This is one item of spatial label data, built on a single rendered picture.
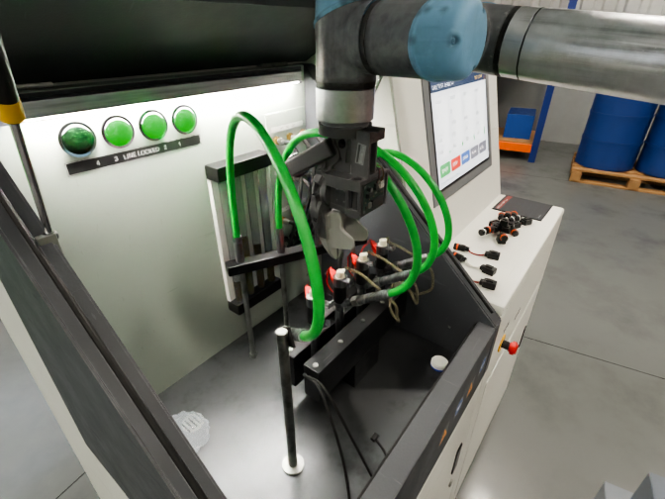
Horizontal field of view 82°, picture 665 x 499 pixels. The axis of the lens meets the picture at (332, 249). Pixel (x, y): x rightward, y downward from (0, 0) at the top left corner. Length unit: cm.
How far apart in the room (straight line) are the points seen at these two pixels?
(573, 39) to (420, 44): 16
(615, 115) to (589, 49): 470
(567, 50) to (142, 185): 64
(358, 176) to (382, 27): 17
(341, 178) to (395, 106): 42
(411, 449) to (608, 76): 55
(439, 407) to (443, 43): 57
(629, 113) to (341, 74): 482
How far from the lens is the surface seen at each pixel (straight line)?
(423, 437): 71
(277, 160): 46
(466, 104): 126
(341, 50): 48
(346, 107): 49
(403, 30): 44
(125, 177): 74
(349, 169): 53
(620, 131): 523
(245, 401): 90
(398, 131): 90
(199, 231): 84
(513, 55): 52
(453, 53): 42
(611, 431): 222
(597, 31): 51
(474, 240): 121
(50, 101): 66
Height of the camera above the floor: 152
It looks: 30 degrees down
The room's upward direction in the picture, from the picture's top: straight up
